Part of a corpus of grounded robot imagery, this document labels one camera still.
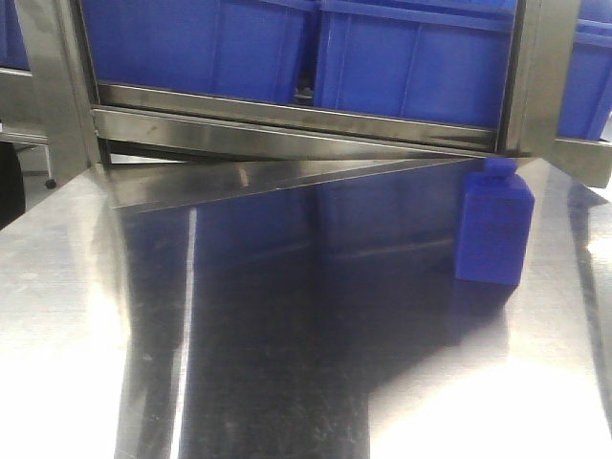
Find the blue rectangular bottle part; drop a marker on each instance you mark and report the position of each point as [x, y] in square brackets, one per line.
[495, 219]

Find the blue bin on shelf left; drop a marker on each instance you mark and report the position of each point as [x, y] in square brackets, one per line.
[238, 49]

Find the large blue bin on shelf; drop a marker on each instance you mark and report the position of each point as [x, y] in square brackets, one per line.
[414, 60]

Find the blue bin far right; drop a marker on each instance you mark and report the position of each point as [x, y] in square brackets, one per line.
[586, 103]

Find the stainless steel table shelf frame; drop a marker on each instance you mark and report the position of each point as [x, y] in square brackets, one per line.
[58, 103]

